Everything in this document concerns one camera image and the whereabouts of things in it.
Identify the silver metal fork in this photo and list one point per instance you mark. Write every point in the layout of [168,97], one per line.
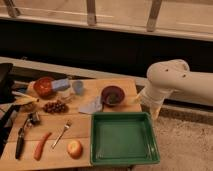
[65,128]

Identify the yellow banana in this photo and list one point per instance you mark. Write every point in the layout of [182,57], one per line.
[23,99]

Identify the bunch of dark grapes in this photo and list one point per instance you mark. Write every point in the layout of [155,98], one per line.
[55,107]

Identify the small blue cup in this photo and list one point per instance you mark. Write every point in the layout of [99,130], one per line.
[78,87]

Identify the dark red bowl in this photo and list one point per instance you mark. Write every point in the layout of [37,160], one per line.
[112,96]

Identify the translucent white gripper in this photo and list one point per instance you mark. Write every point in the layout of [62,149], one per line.
[153,100]

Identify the red tomato bowl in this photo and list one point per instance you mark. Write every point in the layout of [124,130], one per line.
[43,86]

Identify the grey cloth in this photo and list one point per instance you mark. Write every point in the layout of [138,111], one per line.
[92,107]

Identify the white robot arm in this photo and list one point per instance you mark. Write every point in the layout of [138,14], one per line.
[174,75]

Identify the green plastic tray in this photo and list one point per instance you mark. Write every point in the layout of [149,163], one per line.
[123,138]

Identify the black handled can opener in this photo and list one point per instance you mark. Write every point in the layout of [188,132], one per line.
[32,119]

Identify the blue sponge block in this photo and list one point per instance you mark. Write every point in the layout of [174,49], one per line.
[59,85]

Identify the yellow red apple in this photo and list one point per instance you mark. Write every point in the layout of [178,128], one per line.
[75,149]

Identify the clear plastic cup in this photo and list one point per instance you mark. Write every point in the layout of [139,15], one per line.
[66,95]

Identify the orange carrot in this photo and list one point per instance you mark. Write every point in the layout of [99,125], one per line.
[40,146]

